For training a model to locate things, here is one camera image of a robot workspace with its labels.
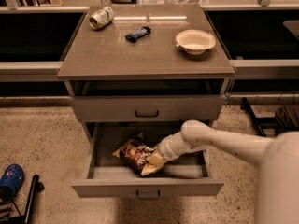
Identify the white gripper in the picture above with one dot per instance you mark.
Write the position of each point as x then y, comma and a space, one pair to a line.
165, 148

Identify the brown chip bag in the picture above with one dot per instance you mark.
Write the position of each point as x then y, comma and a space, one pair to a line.
134, 152

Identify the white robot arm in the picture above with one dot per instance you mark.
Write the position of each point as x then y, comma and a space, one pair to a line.
277, 158

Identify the open middle drawer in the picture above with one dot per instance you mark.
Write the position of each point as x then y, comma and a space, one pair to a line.
108, 176

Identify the closed upper drawer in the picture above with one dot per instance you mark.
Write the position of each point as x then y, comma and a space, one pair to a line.
141, 109

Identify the grey drawer cabinet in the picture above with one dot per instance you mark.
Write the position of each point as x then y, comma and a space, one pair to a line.
105, 64

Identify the black stand leg right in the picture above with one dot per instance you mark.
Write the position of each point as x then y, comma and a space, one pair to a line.
257, 122

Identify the black tripod leg left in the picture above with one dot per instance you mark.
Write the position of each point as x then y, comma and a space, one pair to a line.
26, 218

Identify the white paper bowl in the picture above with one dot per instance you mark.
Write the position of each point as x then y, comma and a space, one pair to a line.
195, 42

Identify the dark blue candy bar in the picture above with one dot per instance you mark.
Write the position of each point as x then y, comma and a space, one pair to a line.
138, 34

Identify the blue clog shoe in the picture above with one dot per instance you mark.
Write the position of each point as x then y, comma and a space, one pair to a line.
11, 181

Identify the dark trouser leg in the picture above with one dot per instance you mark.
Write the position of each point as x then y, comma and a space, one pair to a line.
287, 119

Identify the crushed green soda can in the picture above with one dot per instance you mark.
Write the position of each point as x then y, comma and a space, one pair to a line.
101, 18

